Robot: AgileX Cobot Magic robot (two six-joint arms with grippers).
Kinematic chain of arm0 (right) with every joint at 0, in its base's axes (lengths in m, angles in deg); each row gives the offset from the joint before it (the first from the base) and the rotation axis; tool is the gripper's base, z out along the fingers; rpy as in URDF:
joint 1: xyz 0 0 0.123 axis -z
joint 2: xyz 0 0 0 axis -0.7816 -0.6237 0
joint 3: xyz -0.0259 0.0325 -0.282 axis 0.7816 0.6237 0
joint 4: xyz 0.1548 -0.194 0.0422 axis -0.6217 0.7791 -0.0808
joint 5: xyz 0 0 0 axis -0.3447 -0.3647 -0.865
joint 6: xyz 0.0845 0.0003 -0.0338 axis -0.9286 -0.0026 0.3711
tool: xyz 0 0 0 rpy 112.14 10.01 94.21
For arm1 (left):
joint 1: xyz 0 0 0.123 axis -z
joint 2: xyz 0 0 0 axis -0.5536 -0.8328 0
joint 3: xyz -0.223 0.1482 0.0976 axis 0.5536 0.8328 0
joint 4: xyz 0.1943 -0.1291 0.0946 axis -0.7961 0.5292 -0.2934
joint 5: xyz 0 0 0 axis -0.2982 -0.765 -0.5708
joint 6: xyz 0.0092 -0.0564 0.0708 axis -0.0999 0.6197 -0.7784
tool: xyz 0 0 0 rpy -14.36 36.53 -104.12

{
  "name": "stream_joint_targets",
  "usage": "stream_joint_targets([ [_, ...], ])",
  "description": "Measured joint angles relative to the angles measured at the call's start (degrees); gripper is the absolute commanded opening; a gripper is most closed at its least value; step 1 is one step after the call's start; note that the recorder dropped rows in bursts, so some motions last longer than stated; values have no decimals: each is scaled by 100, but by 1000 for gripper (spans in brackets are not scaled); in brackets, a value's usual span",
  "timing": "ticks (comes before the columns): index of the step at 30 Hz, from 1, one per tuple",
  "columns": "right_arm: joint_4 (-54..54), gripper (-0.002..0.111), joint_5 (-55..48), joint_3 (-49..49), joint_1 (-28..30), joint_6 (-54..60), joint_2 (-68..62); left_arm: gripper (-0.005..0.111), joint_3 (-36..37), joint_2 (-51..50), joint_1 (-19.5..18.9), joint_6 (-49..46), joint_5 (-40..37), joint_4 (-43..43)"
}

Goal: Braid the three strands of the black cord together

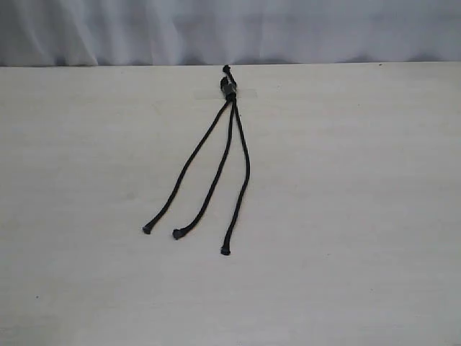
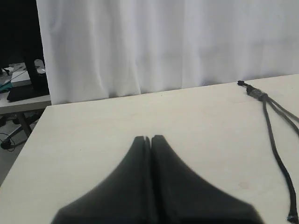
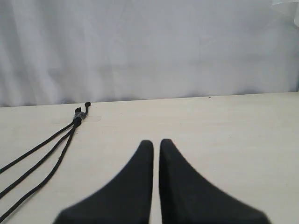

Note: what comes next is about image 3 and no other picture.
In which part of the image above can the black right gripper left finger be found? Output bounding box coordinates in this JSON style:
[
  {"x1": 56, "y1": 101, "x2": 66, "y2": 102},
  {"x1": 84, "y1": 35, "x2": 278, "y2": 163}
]
[{"x1": 55, "y1": 140, "x2": 154, "y2": 224}]

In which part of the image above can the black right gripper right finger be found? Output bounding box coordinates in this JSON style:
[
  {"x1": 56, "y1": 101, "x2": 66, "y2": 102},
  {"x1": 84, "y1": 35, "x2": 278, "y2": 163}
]
[{"x1": 159, "y1": 139, "x2": 270, "y2": 224}]

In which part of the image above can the black cable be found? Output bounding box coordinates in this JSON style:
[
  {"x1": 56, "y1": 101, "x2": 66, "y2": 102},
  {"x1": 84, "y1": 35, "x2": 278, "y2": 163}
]
[
  {"x1": 0, "y1": 107, "x2": 81, "y2": 175},
  {"x1": 0, "y1": 109, "x2": 82, "y2": 199},
  {"x1": 0, "y1": 102, "x2": 92, "y2": 224}
]

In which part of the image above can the clear adhesive tape strip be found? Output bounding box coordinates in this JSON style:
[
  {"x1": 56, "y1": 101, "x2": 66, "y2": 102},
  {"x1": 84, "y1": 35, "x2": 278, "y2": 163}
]
[{"x1": 80, "y1": 115, "x2": 102, "y2": 122}]

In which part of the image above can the white backdrop curtain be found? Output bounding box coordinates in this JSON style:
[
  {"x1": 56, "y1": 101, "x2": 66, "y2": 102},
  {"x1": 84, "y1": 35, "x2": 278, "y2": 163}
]
[{"x1": 0, "y1": 0, "x2": 299, "y2": 106}]

